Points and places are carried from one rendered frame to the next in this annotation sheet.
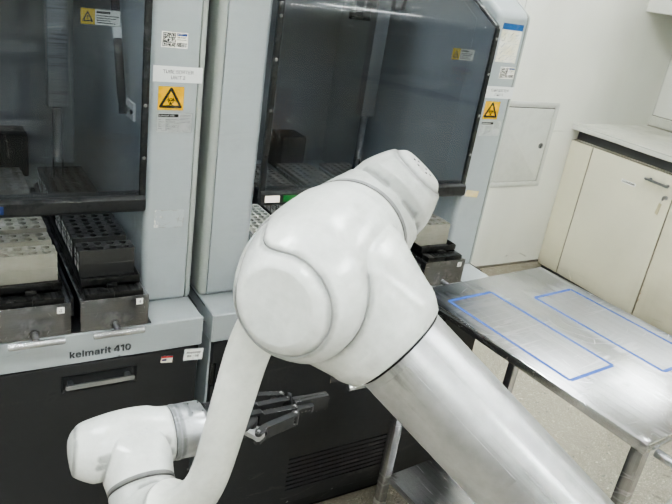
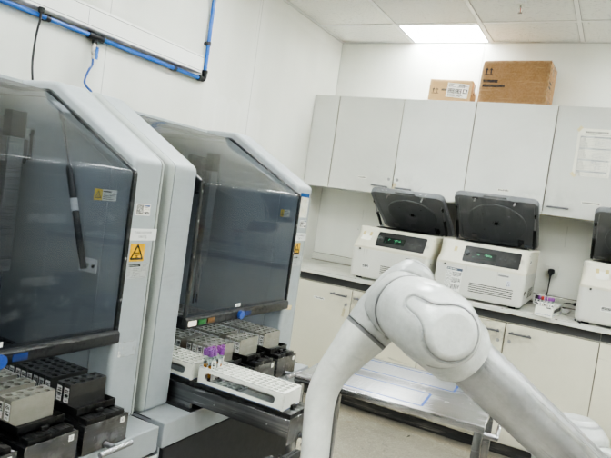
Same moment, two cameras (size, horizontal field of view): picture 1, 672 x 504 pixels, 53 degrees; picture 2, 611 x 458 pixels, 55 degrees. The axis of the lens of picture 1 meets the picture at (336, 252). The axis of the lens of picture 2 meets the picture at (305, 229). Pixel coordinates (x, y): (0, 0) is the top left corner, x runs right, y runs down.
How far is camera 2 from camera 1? 0.75 m
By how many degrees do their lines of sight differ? 34
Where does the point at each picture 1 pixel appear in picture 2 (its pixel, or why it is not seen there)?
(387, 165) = (416, 266)
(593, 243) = (301, 345)
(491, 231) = not seen: hidden behind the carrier
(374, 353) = (481, 354)
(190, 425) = not seen: outside the picture
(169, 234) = (126, 362)
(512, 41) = (305, 204)
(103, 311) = (98, 433)
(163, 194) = (125, 328)
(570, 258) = not seen: hidden behind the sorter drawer
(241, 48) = (177, 214)
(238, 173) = (170, 306)
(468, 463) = (521, 405)
